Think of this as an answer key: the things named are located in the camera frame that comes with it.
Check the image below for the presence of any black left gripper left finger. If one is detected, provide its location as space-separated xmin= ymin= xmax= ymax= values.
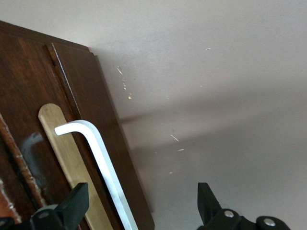
xmin=0 ymin=182 xmax=89 ymax=230

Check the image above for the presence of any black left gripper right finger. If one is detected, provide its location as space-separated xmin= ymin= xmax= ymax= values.
xmin=196 ymin=182 xmax=291 ymax=230

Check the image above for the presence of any wooden drawer with white handle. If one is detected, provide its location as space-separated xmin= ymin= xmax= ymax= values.
xmin=0 ymin=31 xmax=139 ymax=230

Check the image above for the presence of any dark wooden cabinet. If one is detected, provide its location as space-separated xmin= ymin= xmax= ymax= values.
xmin=0 ymin=20 xmax=155 ymax=230

